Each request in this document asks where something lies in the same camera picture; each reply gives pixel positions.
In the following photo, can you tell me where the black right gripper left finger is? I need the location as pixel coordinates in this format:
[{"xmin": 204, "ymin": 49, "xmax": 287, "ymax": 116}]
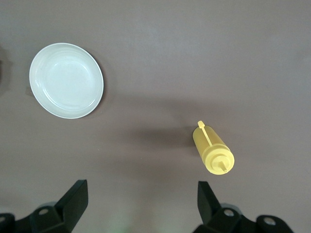
[{"xmin": 14, "ymin": 179, "xmax": 88, "ymax": 233}]

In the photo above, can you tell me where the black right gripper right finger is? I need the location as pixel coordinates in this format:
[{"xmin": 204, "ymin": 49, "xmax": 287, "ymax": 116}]
[{"xmin": 194, "ymin": 181, "xmax": 245, "ymax": 233}]

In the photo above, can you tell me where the yellow mustard squeeze bottle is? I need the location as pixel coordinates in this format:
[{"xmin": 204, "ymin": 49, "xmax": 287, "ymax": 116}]
[{"xmin": 192, "ymin": 120, "xmax": 235, "ymax": 175}]

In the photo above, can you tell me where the beige round plate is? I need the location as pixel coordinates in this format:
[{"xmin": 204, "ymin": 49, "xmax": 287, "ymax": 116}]
[{"xmin": 29, "ymin": 43, "xmax": 104, "ymax": 119}]

